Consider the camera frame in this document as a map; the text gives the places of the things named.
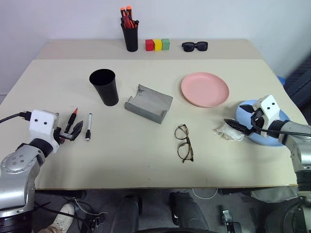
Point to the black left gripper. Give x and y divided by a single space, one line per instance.
59 137

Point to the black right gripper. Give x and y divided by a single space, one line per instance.
258 120

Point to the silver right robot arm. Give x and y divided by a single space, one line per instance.
302 148

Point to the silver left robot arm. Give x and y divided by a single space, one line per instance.
14 170

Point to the light blue round plate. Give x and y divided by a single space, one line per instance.
243 116

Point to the black pen with red tip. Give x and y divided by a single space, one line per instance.
72 117

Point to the white marker with black cap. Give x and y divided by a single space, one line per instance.
89 125

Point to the crumpled white tissue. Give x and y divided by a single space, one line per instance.
229 133

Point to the pink round plate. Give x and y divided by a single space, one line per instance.
205 89

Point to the empty black cup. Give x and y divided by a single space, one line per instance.
107 93

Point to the small blue object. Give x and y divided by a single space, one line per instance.
281 79

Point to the tortoiseshell eyeglasses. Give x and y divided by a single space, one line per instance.
188 145

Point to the black ribbed object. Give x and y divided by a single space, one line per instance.
300 82

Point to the grey concrete glasses tray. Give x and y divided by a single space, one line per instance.
148 102

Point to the black sunglasses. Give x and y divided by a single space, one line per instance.
201 46

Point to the white sneaker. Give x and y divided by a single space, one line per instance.
63 216

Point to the dark rounded shape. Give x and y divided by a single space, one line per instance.
188 213
127 213

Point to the green cube block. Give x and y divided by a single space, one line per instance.
165 44

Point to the black pen holder cup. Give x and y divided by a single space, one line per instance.
130 38

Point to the yellow cube block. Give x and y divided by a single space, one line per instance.
158 45

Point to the red cube block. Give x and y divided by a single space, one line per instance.
149 45

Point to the black pen with red end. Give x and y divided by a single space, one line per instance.
136 23

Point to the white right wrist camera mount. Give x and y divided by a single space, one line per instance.
269 109

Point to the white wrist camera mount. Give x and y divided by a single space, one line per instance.
269 109
41 123

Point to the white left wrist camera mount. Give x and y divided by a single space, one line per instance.
41 123

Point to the grey metal bracket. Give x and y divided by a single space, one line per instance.
228 218

